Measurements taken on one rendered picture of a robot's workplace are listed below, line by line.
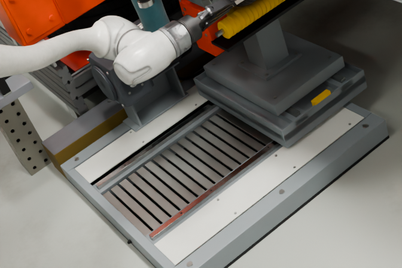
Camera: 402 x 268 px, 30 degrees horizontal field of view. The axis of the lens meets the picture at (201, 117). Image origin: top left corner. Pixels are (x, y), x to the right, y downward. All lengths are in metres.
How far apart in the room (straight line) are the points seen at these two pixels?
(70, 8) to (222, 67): 0.55
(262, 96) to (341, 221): 0.47
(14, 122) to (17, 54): 1.02
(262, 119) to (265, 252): 0.44
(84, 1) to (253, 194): 0.88
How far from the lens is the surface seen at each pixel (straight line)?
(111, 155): 2.67
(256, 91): 2.44
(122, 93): 2.53
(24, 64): 1.80
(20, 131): 2.82
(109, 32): 2.04
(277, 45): 2.49
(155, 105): 2.79
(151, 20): 2.33
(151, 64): 1.95
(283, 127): 2.39
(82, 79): 2.81
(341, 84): 2.46
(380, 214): 2.25
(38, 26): 2.55
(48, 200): 2.76
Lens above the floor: 1.65
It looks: 36 degrees down
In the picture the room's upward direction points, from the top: 22 degrees counter-clockwise
